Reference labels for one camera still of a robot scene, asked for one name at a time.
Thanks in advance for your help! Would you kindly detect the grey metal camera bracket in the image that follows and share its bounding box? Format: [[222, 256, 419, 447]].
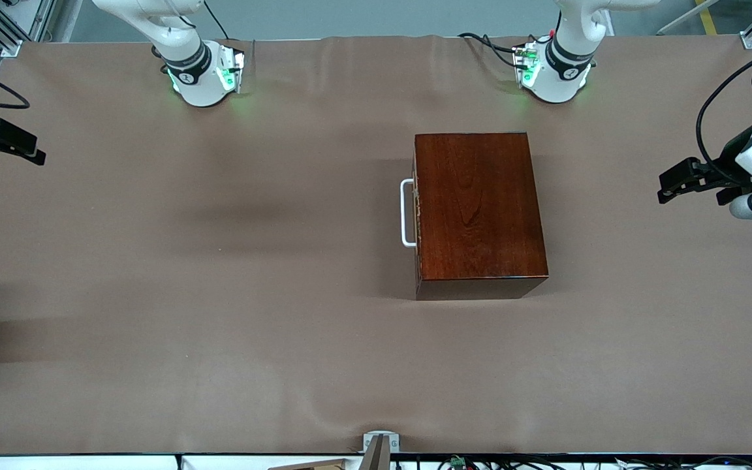
[[358, 431, 401, 470]]

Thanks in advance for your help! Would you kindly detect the dark red wooden cabinet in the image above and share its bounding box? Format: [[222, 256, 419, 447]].
[[413, 132, 550, 301]]

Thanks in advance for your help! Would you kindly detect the light wooden board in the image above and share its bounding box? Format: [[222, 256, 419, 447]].
[[268, 459, 347, 470]]

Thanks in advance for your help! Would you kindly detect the brown table cloth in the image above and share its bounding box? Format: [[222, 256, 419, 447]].
[[0, 36, 752, 456]]

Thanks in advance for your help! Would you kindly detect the black base cable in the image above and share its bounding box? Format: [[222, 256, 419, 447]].
[[458, 33, 535, 70], [203, 0, 230, 41]]

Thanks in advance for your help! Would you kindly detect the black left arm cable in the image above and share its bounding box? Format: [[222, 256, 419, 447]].
[[696, 42, 752, 182]]

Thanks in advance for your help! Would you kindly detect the wooden drawer with white handle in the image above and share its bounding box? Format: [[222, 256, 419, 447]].
[[400, 178, 424, 249]]

